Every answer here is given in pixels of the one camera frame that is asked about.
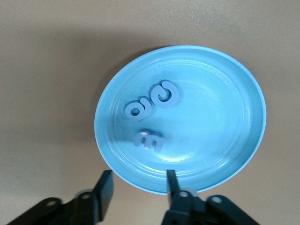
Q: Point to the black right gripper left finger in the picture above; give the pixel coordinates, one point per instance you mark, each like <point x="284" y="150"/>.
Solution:
<point x="103" y="194"/>

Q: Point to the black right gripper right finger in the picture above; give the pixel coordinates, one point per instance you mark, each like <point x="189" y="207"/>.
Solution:
<point x="178" y="206"/>

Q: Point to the blue foam letter E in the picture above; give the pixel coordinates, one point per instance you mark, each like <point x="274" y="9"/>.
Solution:
<point x="152" y="138"/>

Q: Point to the blue foam letter Q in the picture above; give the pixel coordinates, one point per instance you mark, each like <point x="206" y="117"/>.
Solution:
<point x="145" y="112"/>

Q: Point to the blue foam letter G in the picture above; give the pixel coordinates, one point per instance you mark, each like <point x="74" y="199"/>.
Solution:
<point x="175" y="96"/>

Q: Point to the blue plate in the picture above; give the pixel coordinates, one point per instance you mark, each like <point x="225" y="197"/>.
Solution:
<point x="211" y="117"/>

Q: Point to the table cover sheet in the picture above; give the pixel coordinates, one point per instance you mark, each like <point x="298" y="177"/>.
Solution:
<point x="47" y="70"/>

